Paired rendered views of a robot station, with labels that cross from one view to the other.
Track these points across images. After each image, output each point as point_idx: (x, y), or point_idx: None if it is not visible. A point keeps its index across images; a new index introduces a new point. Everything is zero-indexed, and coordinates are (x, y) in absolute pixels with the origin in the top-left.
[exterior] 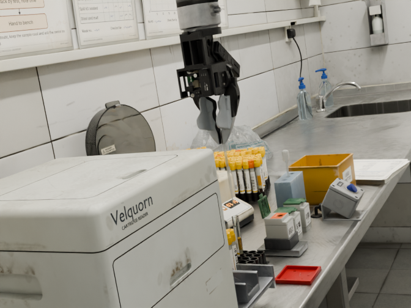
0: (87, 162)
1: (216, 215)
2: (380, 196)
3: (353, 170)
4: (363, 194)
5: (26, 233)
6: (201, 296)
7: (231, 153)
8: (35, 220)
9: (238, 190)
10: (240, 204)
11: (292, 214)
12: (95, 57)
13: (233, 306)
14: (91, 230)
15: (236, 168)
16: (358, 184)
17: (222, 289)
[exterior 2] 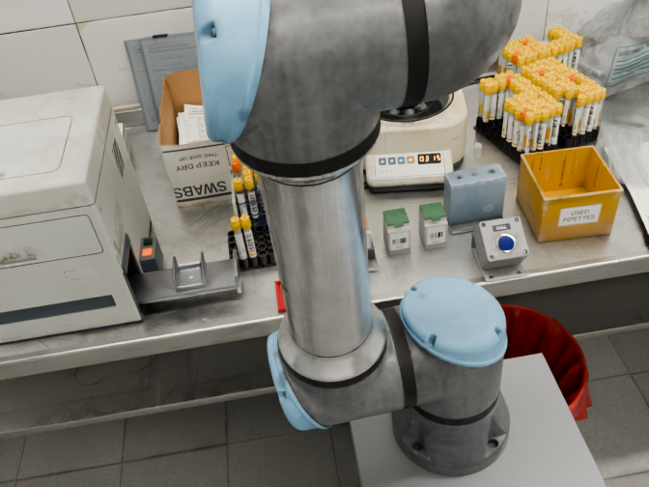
0: (60, 120)
1: (86, 231)
2: (609, 266)
3: (612, 211)
4: (595, 247)
5: None
6: (55, 278)
7: (550, 78)
8: None
9: (505, 134)
10: (438, 164)
11: (393, 227)
12: None
13: (120, 294)
14: None
15: (508, 110)
16: (642, 225)
17: (97, 280)
